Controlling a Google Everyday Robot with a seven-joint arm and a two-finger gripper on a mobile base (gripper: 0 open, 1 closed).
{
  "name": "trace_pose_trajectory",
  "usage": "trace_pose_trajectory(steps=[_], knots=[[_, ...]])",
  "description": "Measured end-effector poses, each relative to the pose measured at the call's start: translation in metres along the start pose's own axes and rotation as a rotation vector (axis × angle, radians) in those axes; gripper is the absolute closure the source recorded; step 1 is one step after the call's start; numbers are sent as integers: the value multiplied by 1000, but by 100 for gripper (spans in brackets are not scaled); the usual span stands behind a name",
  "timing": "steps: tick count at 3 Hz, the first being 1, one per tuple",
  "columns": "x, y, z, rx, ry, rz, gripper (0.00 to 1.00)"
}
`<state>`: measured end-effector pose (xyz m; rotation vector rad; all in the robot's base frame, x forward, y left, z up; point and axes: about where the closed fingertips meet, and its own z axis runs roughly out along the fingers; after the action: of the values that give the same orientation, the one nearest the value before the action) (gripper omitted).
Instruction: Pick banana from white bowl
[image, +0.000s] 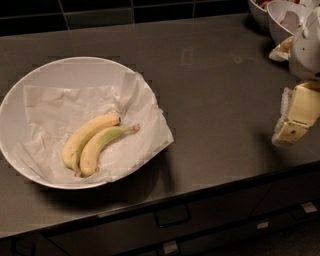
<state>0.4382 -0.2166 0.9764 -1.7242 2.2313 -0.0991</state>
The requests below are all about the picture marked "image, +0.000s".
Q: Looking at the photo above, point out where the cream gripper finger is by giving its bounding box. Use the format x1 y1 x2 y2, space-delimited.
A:
269 36 293 62
272 81 320 146

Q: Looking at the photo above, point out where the yellow-green banana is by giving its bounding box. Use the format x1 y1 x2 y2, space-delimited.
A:
79 124 140 177

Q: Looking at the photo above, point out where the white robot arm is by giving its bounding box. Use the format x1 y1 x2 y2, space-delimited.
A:
269 7 320 147

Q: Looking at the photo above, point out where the white bowl back right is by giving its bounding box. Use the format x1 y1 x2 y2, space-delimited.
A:
267 1 312 45

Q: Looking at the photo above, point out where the white bowl far back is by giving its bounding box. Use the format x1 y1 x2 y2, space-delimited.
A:
247 0 272 32

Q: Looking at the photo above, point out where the large white bowl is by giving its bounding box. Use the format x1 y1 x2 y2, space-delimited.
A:
0 57 137 189

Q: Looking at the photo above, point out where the upper yellow banana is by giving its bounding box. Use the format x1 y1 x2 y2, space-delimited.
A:
61 114 121 175

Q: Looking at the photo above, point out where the dark right drawer front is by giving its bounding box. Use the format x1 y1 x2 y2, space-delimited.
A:
229 168 320 248

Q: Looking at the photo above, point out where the white crumpled paper sheet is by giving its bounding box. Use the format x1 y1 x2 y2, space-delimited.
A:
24 72 173 188

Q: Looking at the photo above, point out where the dark drawer front with handle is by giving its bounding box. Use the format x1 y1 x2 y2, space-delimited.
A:
47 185 270 256

